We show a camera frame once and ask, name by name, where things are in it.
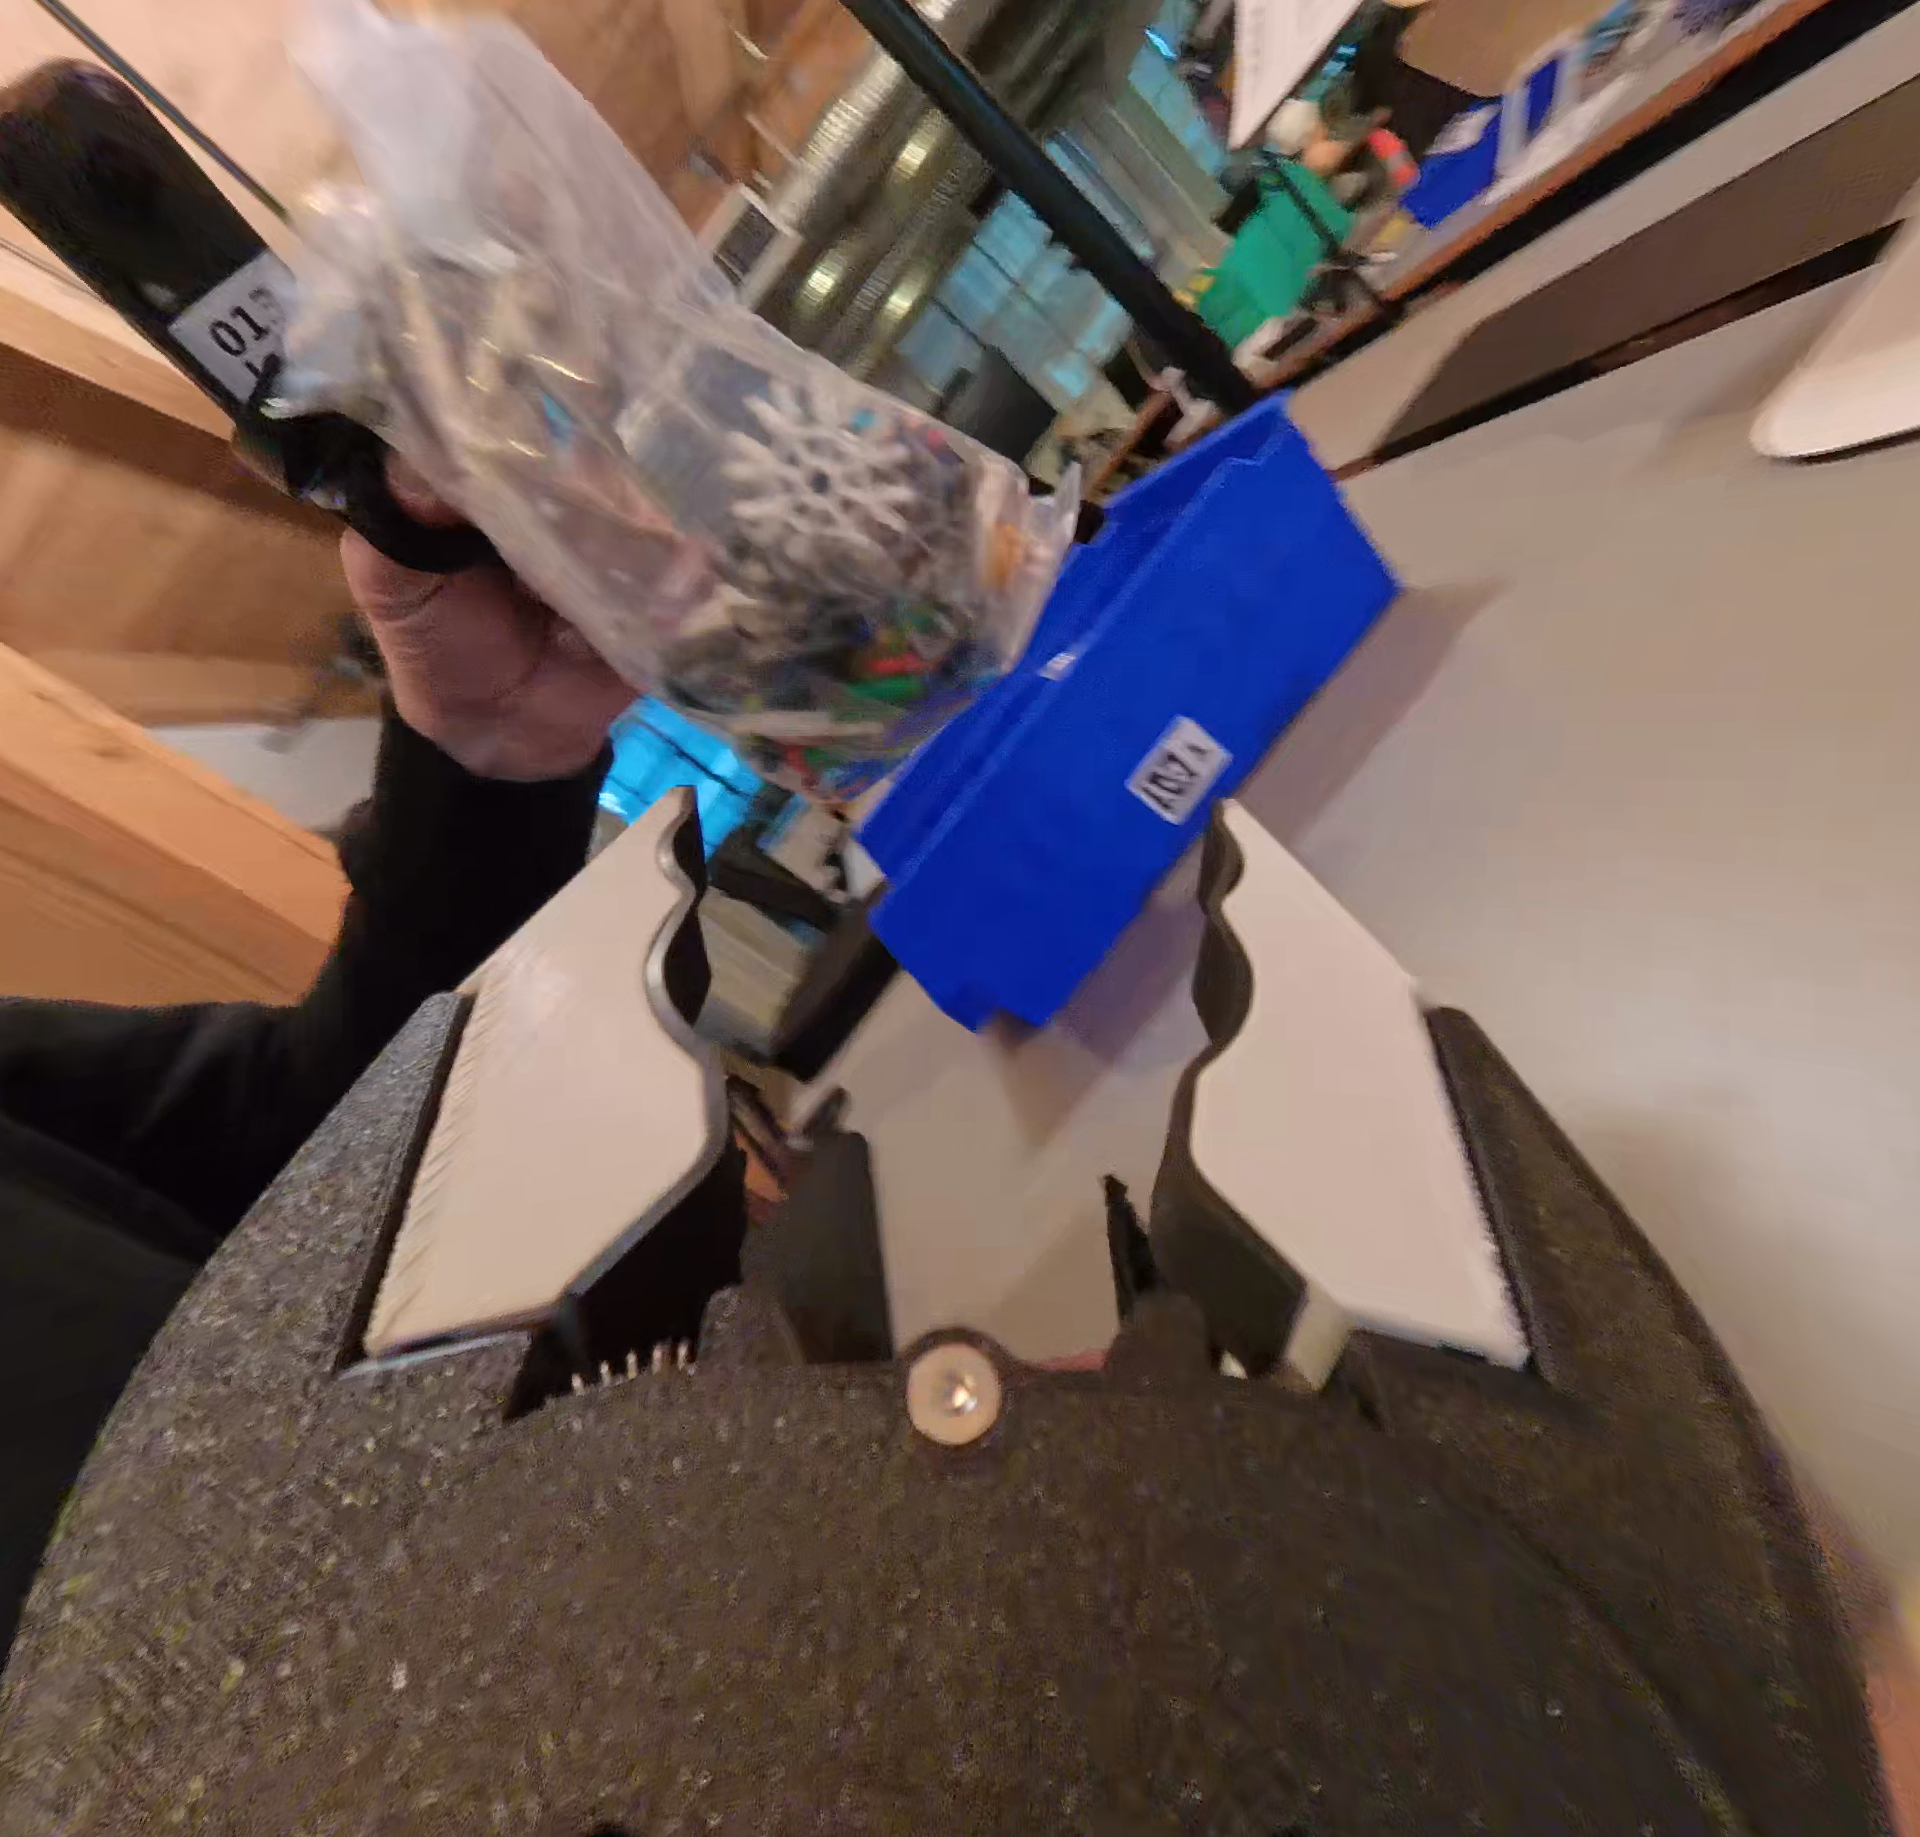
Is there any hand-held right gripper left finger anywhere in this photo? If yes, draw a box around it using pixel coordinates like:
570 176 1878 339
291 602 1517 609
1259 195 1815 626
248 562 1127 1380
359 787 748 1395

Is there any black table inset panel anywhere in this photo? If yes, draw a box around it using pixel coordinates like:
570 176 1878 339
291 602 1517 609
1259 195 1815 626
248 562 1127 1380
1372 217 1899 464

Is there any blue plastic bin with sticker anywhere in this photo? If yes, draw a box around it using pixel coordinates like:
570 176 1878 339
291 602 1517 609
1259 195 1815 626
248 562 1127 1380
854 394 1404 1032

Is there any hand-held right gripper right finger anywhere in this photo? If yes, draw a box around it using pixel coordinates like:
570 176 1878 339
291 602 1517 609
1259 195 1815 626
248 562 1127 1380
1144 801 1531 1391

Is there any person's dark sweater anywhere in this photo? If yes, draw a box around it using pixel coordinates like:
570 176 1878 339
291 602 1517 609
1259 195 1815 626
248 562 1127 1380
0 1117 226 1651

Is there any wooden partition panel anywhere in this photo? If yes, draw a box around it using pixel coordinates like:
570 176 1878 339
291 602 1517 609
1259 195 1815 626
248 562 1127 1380
0 644 353 1010

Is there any white printed instruction sheet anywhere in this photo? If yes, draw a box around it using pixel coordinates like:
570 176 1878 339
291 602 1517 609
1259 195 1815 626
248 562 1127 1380
1230 0 1438 151

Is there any person's left hand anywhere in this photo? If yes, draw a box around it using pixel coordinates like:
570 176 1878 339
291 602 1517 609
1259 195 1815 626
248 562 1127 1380
343 464 643 784

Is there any black metal pole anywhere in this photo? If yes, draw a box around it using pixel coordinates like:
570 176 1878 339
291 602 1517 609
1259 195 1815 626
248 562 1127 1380
765 0 1269 406

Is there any clear bag of rods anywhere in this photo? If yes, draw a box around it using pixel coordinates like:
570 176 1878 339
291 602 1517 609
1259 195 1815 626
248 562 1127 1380
276 0 1084 790

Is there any white book stand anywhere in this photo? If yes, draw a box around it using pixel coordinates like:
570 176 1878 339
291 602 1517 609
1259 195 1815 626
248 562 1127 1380
1746 211 1920 464

